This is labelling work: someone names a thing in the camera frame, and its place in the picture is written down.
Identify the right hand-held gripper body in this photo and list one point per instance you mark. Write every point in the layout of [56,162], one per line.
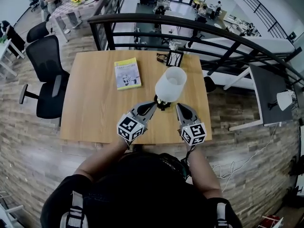
[193,133]

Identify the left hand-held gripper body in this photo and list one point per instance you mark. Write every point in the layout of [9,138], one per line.
[130,127]

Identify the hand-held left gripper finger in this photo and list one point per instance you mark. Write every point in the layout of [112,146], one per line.
[146,104]
[150,111]

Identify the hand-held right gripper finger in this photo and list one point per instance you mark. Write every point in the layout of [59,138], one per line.
[179,113]
[190,111]

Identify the person's left forearm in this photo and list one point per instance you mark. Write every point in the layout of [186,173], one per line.
[104,158]

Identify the person's right forearm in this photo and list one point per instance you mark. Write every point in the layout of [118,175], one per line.
[205,174]

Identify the black round bin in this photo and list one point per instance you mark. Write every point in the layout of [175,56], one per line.
[210,84]

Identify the yellow book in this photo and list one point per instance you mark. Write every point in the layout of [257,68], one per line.
[127,73]

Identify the dark eyeglasses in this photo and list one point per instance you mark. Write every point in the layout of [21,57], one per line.
[161,57]

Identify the person's black shirt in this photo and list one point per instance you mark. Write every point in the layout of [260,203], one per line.
[142,193]

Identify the dark table with white legs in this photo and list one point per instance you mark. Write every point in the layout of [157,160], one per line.
[268,94]

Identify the black curved railing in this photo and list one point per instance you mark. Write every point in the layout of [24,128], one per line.
[213,31]

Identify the black mesh office chair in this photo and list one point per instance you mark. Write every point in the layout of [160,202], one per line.
[45,65]

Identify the red and white box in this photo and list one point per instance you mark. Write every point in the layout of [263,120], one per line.
[273,222]

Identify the checked cloth table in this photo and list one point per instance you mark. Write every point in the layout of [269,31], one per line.
[69,11]

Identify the sunflower bouquet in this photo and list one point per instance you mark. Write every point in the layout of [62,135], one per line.
[77,0]

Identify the black straight railing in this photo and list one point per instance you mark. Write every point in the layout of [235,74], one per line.
[261,8]

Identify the black picture frame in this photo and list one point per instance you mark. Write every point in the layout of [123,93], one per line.
[174,58]

